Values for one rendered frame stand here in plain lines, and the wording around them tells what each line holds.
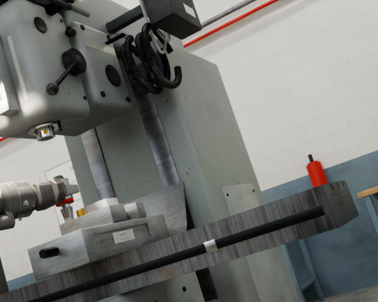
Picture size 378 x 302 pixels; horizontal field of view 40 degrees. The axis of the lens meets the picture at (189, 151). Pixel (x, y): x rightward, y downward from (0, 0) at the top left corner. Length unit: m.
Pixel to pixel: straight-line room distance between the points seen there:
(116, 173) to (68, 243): 0.65
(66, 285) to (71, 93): 0.48
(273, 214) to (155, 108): 0.76
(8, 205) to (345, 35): 4.59
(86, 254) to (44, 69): 0.49
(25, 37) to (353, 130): 4.29
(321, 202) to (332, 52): 4.53
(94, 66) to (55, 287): 0.61
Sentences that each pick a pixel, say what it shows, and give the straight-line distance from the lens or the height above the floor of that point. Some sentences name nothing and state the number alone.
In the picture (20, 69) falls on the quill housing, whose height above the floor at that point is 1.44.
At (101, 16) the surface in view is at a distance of 1.68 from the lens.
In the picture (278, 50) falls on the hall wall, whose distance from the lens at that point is 5.57.
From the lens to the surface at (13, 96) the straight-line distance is 1.33.
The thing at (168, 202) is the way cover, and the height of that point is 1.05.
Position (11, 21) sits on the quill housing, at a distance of 1.39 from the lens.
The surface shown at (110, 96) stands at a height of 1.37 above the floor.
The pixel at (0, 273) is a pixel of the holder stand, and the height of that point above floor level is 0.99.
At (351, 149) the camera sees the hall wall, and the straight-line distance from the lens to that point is 5.30.
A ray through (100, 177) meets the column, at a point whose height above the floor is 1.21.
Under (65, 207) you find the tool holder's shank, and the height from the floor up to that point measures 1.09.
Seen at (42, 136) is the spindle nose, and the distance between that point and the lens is 1.37.
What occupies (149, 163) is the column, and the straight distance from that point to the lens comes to 1.63.
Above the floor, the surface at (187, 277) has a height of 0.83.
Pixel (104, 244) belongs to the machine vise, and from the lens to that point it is 1.12.
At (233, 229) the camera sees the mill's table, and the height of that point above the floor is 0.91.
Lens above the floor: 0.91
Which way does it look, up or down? 10 degrees up
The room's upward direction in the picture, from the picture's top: 18 degrees counter-clockwise
